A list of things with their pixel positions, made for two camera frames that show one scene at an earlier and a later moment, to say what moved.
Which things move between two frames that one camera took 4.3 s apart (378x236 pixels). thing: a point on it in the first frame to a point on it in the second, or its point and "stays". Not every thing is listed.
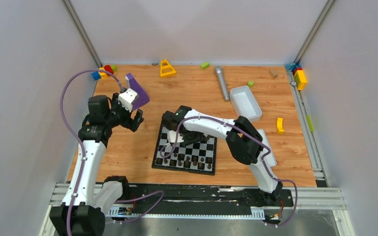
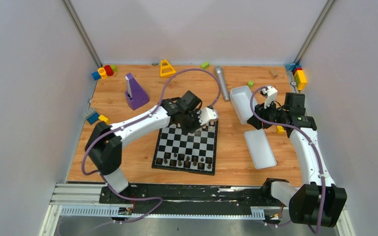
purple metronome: (143, 98) stays
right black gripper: (200, 136) to (258, 124)
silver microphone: (218, 70) stays
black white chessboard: (198, 157) stays
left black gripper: (132, 118) to (189, 120)
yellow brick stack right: (300, 79) stays
